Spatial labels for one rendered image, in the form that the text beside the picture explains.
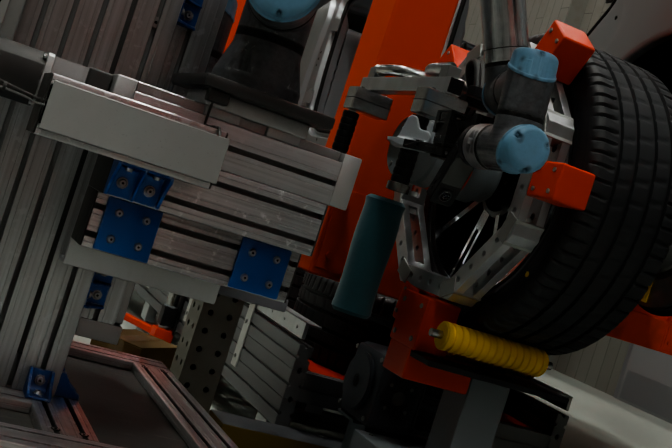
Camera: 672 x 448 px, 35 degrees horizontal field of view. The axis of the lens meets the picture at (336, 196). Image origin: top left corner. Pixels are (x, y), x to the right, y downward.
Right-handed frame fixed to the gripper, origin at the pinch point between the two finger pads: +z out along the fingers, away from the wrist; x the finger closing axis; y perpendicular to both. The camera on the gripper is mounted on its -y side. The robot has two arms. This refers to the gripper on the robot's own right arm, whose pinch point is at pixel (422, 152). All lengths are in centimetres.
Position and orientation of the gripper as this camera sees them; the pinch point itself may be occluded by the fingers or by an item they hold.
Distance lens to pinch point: 192.1
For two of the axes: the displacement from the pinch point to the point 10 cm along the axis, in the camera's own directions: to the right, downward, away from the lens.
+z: -3.7, -0.9, 9.2
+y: 2.6, -9.7, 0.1
